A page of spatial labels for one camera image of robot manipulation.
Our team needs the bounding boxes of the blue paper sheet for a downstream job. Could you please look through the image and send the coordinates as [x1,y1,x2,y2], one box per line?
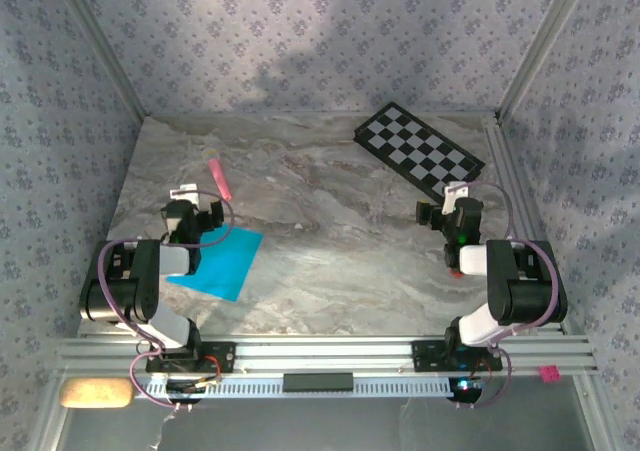
[165,223,264,303]

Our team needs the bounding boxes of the pink toy microphone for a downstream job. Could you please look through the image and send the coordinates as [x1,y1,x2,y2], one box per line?
[201,149,233,202]

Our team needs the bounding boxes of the black white chessboard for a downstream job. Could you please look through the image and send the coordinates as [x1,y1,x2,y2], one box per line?
[353,101,487,207]

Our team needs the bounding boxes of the black round controller board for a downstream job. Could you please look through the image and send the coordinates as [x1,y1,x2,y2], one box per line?
[447,376,485,404]
[165,378,207,405]

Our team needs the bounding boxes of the tan sponge block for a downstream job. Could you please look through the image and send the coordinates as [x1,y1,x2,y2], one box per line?
[58,376,137,410]

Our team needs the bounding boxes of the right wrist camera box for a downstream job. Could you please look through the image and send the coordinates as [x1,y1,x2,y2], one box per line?
[442,180,472,213]

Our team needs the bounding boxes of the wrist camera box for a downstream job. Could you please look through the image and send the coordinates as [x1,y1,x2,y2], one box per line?
[442,180,472,213]
[168,184,200,203]

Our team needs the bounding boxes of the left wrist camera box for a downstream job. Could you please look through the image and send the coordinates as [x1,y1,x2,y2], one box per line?
[168,184,200,203]

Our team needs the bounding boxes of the aluminium side rail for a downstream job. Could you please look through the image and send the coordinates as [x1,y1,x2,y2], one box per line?
[482,118,572,336]

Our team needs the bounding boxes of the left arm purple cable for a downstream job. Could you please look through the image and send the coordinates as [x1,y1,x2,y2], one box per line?
[96,187,236,412]

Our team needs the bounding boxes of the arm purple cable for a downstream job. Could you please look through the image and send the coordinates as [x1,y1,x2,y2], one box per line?
[96,187,236,412]
[457,180,557,411]

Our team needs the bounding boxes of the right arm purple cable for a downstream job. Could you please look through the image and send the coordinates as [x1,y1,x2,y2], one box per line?
[457,180,557,411]

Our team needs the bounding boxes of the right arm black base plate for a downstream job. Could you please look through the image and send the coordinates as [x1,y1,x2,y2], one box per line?
[411,339,504,373]

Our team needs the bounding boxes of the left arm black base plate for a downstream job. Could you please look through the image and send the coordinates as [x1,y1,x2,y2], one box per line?
[145,341,237,374]

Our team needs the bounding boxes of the white slotted cable duct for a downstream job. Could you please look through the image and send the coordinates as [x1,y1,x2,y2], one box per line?
[133,374,454,400]

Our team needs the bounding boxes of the long aluminium base rail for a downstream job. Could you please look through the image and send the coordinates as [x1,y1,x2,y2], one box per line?
[54,334,600,378]

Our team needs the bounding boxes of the aluminium frame post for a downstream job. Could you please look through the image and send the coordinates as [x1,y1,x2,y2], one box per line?
[496,0,597,121]
[27,378,69,451]
[49,0,152,120]
[572,374,619,451]

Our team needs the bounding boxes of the black box on duct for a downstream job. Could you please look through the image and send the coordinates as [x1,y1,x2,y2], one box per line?
[282,372,355,393]

